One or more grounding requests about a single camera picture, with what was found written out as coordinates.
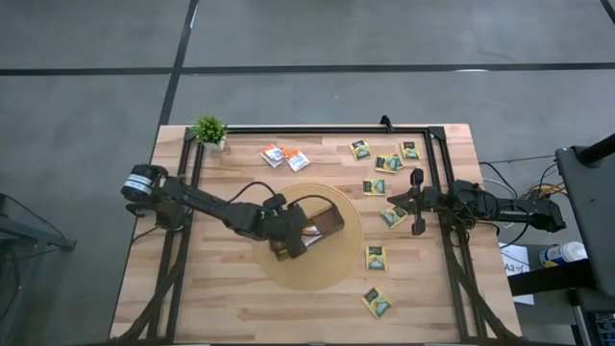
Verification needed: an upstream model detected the brown wooden tea caddy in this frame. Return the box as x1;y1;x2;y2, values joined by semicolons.
268;205;346;263

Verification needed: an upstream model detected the black shelf bar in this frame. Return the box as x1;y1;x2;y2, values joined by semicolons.
507;259;600;297

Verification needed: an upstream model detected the round woven straw placemat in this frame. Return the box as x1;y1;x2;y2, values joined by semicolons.
253;182;365;293

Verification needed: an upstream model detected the dark grey cart top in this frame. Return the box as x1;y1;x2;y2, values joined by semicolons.
554;143;615;299

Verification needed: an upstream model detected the yellow cable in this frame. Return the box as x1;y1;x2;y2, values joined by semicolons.
521;182;568;199

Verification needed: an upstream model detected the green plant in white pot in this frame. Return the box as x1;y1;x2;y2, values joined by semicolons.
190;114;230;151

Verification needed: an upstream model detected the black metal table frame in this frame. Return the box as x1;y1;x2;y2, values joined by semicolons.
114;125;520;343

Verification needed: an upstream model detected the grey metal stand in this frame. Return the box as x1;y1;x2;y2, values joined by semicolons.
0;191;78;254

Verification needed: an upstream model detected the white paper sheet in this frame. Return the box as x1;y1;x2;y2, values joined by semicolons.
498;242;535;307

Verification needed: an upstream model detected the black pole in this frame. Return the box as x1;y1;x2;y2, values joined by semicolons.
576;133;615;167

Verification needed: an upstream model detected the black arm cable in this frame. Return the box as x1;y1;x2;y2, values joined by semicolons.
286;193;340;212
226;181;280;204

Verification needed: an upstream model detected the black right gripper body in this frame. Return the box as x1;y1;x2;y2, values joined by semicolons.
408;167;441;236

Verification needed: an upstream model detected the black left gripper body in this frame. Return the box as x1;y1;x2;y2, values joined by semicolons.
261;193;313;260

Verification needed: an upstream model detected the white wipes canister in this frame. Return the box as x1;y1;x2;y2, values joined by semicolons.
537;240;588;269

